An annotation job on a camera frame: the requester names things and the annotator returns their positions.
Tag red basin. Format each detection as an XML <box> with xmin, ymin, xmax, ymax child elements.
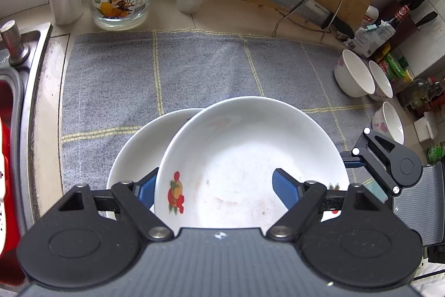
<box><xmin>0</xmin><ymin>81</ymin><xmax>28</xmax><ymax>284</ymax></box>

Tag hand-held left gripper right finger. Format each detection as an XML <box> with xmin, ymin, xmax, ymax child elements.
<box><xmin>266</xmin><ymin>168</ymin><xmax>386</xmax><ymax>242</ymax></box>

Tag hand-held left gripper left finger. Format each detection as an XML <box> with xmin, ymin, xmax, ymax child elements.
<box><xmin>57</xmin><ymin>168</ymin><xmax>174</xmax><ymax>242</ymax></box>

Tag white plastic box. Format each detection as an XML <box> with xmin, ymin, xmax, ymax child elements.
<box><xmin>414</xmin><ymin>111</ymin><xmax>439</xmax><ymax>143</ymax></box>

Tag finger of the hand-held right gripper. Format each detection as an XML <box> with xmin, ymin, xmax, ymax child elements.
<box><xmin>340</xmin><ymin>127</ymin><xmax>400</xmax><ymax>196</ymax></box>

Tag white jar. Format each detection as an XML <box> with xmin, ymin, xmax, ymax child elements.
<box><xmin>362</xmin><ymin>5</ymin><xmax>380</xmax><ymax>29</ymax></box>

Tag grey checked towel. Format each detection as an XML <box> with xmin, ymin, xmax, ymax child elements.
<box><xmin>61</xmin><ymin>30</ymin><xmax>386</xmax><ymax>214</ymax></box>

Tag clear glass bottle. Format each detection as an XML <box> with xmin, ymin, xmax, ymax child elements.
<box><xmin>398</xmin><ymin>78</ymin><xmax>432</xmax><ymax>110</ymax></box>

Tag white bowl pink flowers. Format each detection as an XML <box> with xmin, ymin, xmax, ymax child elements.
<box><xmin>372</xmin><ymin>101</ymin><xmax>405</xmax><ymax>145</ymax></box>
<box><xmin>334</xmin><ymin>49</ymin><xmax>376</xmax><ymax>98</ymax></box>
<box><xmin>368</xmin><ymin>60</ymin><xmax>394</xmax><ymax>102</ymax></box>

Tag green can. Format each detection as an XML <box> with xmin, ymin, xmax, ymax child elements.
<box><xmin>426</xmin><ymin>142</ymin><xmax>445</xmax><ymax>163</ymax></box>

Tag metal sink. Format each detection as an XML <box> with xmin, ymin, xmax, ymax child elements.
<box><xmin>0</xmin><ymin>22</ymin><xmax>53</xmax><ymax>297</ymax></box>

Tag large white plate fruit prints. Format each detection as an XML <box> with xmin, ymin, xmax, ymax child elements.
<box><xmin>154</xmin><ymin>96</ymin><xmax>350</xmax><ymax>230</ymax></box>

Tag kitchen knife with black handle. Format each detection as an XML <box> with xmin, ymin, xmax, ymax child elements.
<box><xmin>261</xmin><ymin>0</ymin><xmax>355</xmax><ymax>40</ymax></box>

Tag white plate with fruit print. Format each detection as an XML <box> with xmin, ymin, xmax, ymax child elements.
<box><xmin>106</xmin><ymin>108</ymin><xmax>206</xmax><ymax>221</ymax></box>

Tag green packet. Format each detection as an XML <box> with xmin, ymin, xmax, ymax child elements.
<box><xmin>377</xmin><ymin>53</ymin><xmax>414</xmax><ymax>82</ymax></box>

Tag white and blue carton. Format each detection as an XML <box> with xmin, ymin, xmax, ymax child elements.
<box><xmin>351</xmin><ymin>20</ymin><xmax>395</xmax><ymax>57</ymax></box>

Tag metal sink knob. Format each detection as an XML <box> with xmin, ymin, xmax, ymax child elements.
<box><xmin>0</xmin><ymin>19</ymin><xmax>33</xmax><ymax>67</ymax></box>

